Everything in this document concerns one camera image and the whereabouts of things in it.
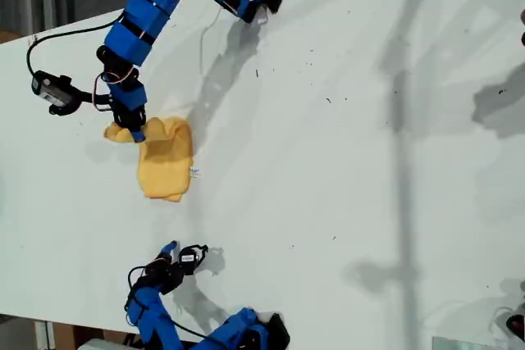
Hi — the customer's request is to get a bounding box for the thin white wire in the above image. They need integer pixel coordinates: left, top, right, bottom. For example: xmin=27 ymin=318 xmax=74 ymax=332
xmin=199 ymin=7 xmax=226 ymax=76

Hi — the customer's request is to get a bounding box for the yellow square towel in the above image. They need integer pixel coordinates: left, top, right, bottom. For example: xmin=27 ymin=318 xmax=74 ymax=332
xmin=103 ymin=115 xmax=203 ymax=204

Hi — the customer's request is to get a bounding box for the white plastic container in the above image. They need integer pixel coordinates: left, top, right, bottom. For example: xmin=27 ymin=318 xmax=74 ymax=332
xmin=77 ymin=338 xmax=132 ymax=350

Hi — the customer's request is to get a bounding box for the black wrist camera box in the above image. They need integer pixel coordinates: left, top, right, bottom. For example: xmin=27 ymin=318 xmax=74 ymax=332
xmin=176 ymin=243 xmax=209 ymax=277
xmin=31 ymin=70 xmax=109 ymax=117

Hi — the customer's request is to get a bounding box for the brown cardboard box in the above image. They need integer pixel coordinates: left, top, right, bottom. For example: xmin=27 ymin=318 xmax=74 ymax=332
xmin=52 ymin=322 xmax=79 ymax=350

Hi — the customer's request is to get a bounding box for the dark handheld controller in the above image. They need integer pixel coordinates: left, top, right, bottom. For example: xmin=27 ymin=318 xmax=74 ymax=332
xmin=504 ymin=311 xmax=525 ymax=338

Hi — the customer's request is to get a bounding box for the black camera cable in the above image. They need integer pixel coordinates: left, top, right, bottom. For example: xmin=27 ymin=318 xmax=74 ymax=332
xmin=25 ymin=11 xmax=126 ymax=77
xmin=125 ymin=264 xmax=208 ymax=341

